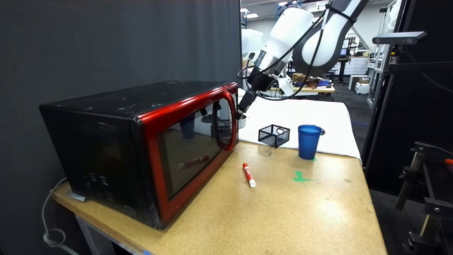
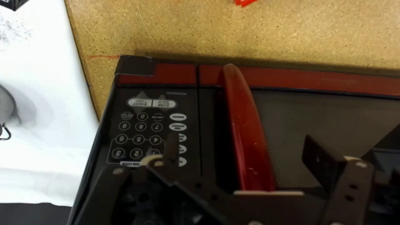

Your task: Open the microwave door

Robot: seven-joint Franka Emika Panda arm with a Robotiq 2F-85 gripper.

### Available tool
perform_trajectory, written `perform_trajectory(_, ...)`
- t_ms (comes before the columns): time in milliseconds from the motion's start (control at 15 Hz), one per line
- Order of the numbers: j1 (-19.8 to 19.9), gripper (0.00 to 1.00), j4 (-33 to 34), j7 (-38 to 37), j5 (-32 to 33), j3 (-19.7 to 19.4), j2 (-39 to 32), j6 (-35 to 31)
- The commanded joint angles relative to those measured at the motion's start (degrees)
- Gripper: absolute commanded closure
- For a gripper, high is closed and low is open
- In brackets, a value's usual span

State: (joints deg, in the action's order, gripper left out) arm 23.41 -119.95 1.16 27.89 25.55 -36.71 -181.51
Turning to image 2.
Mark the black metal hook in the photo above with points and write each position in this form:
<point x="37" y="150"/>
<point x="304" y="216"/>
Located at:
<point x="5" y="132"/>

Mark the microwave door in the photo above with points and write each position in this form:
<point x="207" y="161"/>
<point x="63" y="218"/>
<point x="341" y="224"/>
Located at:
<point x="312" y="125"/>

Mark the black and red microwave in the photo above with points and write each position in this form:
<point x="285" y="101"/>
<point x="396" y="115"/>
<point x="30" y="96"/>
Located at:
<point x="175" y="103"/>

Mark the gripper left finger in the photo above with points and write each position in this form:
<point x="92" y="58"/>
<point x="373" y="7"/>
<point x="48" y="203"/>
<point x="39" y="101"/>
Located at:
<point x="156" y="187"/>

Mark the red plastic piece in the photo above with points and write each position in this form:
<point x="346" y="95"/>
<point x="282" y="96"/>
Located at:
<point x="245" y="2"/>

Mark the black object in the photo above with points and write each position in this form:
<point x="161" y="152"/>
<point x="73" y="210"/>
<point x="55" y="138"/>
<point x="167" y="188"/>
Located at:
<point x="12" y="3"/>

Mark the white cloth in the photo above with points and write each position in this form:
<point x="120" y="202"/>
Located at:
<point x="47" y="93"/>

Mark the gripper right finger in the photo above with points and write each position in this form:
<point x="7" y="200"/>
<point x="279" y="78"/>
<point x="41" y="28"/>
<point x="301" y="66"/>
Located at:
<point x="350" y="187"/>

